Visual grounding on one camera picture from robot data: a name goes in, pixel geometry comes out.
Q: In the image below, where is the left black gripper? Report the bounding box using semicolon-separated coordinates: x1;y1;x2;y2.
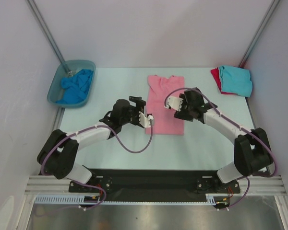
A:
120;96;145;126

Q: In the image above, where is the pink t shirt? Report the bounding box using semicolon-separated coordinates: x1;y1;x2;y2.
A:
144;74;185;137

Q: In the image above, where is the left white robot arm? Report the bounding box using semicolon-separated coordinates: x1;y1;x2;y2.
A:
37;96;154;192

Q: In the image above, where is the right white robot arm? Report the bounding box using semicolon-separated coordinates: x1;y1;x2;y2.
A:
165;88;274;192

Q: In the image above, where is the folded red t shirt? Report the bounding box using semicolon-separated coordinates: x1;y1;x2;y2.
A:
210;68;235;95

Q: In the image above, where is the folded light blue t shirt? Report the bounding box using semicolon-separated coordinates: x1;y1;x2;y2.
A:
218;65;253;97

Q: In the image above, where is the crumpled blue t shirt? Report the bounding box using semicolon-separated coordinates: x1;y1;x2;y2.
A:
56;69;94;104

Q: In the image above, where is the translucent blue plastic bin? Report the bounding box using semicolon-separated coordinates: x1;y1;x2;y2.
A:
47;60;96;108

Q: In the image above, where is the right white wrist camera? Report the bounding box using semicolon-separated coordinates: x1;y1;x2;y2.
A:
164;96;183;112

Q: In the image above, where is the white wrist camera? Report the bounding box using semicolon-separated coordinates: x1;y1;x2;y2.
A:
139;111;154;128
164;96;183;112

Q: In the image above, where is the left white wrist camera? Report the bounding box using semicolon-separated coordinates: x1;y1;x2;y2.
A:
139;111;154;128

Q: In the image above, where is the right aluminium corner post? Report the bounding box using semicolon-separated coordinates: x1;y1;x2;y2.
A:
238;0;282;68

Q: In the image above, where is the aluminium corner post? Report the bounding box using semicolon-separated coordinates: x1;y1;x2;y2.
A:
25;0;65;63
238;0;282;68

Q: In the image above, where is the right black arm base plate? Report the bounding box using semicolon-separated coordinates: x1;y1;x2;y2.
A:
196;176;240;194

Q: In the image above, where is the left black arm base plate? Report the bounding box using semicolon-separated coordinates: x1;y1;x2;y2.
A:
68;176;112;193

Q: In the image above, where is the slotted cable duct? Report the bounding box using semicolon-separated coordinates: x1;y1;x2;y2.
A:
35;194;225;206

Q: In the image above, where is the aluminium front rail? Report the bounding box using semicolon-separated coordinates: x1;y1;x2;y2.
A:
25;176;287;196

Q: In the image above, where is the left aluminium corner post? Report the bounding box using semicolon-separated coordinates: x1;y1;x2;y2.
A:
25;0;65;63

